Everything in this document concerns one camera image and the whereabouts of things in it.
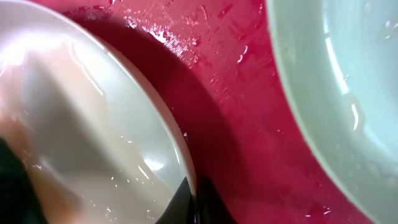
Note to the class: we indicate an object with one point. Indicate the green and yellow sponge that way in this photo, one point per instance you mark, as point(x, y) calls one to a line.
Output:
point(28, 193)

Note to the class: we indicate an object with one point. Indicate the red plastic tray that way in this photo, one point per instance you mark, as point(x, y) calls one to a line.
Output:
point(212, 63)

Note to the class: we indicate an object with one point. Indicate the white round plate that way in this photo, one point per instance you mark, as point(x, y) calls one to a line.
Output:
point(94, 122)

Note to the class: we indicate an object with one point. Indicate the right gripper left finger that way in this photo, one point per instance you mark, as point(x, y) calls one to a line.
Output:
point(181, 209)

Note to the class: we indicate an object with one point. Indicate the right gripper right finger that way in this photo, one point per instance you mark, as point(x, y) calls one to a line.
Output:
point(211, 208)

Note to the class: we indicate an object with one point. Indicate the teal round plate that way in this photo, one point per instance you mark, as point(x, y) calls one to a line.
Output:
point(337, 61)

